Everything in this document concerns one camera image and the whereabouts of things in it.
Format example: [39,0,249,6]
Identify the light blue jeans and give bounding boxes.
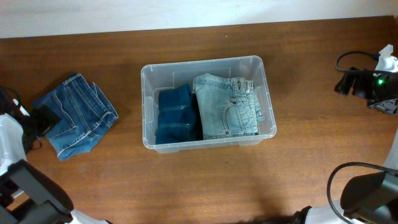
[193,73,264,140]

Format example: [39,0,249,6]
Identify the clear plastic storage container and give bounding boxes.
[141,55,277,153]

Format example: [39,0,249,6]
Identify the dark blue jeans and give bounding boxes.
[33,73,119,161]

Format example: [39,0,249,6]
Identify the teal blue garment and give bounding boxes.
[155,84,203,144]

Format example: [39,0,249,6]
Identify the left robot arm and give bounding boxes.
[1,86,98,224]

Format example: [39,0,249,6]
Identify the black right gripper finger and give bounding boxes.
[334,67,358,95]
[352,70,369,97]

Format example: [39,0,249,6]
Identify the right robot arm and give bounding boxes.
[290,67,397,223]

